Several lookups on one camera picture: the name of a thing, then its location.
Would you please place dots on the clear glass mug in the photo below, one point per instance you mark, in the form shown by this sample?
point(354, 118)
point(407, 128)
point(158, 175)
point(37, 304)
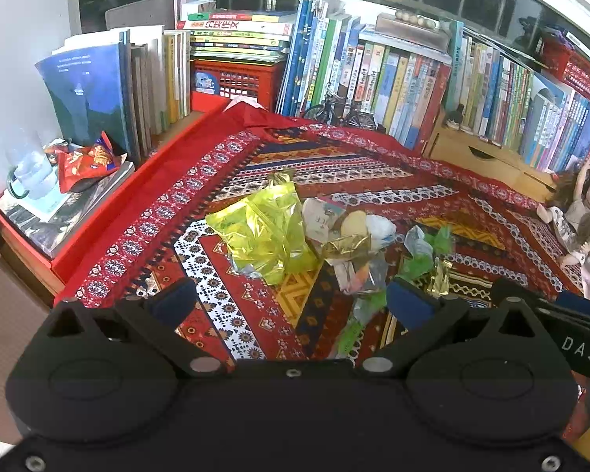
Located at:
point(31, 175)

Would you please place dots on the white plastic bag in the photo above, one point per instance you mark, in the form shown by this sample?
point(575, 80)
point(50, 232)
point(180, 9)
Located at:
point(381, 230)

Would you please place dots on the red snack bag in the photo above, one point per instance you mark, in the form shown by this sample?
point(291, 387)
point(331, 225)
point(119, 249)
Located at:
point(81, 167)

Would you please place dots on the red plastic crate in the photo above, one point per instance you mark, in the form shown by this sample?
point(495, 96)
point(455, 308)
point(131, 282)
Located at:
point(251, 81)

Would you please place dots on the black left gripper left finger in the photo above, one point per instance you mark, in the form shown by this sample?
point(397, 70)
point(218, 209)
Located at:
point(156, 318)

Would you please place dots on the miniature black bicycle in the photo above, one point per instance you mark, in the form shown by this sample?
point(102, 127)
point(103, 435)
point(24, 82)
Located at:
point(336, 110)

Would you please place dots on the flat magazine stack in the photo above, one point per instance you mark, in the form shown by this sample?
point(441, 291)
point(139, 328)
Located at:
point(50, 221)

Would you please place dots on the green plastic wrapper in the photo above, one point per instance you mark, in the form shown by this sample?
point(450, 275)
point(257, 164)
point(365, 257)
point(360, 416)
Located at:
point(422, 249)

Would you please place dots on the wooden drawer box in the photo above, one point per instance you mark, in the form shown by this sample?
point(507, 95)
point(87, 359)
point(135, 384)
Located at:
point(491, 161)

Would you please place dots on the row of upright books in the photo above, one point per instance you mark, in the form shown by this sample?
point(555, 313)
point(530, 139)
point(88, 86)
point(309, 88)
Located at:
point(397, 63)

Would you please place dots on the blue landscape book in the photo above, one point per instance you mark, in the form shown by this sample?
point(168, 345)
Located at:
point(85, 86)

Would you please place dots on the right row of books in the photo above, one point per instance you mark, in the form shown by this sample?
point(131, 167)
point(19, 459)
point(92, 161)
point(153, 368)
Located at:
point(536, 104)

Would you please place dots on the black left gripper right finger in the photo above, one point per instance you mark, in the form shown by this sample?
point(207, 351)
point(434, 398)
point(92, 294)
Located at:
point(427, 321)

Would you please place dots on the brown-haired doll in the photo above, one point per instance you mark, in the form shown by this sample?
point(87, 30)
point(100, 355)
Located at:
point(567, 212)

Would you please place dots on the left upright pale books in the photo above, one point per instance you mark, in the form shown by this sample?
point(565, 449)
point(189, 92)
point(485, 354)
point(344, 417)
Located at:
point(155, 75)

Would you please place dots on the red patterned tablecloth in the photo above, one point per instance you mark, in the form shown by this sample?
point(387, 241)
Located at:
point(154, 233)

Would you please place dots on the white pink snack wrapper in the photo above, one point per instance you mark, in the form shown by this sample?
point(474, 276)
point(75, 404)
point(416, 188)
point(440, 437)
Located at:
point(322, 222)

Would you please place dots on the stack of horizontal books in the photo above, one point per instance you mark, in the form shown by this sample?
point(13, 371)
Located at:
point(237, 36)

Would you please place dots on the yellow-green foil wrapper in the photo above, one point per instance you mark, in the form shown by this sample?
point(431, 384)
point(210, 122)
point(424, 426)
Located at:
point(264, 232)

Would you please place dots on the gold foil wrapper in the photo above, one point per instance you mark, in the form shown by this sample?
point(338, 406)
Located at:
point(347, 248)

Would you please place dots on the bread slice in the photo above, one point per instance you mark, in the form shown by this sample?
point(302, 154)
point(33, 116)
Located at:
point(354, 224)

